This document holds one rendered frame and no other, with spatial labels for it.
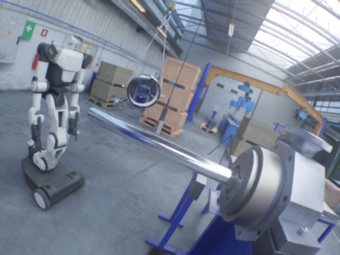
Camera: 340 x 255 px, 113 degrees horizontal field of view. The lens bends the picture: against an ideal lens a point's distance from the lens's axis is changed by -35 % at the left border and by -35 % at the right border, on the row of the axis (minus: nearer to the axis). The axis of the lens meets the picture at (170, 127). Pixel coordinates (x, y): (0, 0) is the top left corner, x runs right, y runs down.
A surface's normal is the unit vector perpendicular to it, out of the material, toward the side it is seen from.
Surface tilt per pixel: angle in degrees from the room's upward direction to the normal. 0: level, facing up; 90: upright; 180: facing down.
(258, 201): 80
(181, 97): 90
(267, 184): 59
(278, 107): 90
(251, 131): 90
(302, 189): 45
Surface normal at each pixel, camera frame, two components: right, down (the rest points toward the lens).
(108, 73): -0.30, 0.12
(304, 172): 0.08, -0.53
